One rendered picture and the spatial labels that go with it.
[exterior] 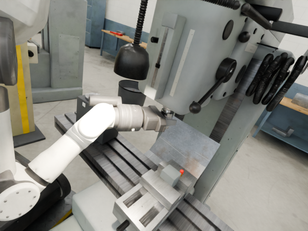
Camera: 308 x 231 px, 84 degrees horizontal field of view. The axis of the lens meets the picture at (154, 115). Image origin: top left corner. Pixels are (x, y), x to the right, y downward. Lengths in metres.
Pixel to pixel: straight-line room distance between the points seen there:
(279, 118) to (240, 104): 3.95
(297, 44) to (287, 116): 1.50
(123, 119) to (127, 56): 0.22
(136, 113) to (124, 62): 0.22
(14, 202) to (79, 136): 0.18
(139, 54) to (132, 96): 2.15
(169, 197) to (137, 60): 0.48
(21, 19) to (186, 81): 0.37
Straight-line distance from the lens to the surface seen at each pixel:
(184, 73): 0.45
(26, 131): 2.51
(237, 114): 0.90
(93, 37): 7.84
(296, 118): 4.80
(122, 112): 0.51
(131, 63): 0.34
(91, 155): 0.89
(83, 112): 0.98
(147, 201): 0.68
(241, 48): 0.61
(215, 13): 0.44
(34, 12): 0.45
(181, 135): 1.02
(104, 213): 0.81
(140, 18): 0.36
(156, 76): 0.46
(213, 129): 0.95
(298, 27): 0.78
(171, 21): 0.44
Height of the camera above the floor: 1.52
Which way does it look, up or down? 28 degrees down
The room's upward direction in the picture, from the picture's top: 16 degrees clockwise
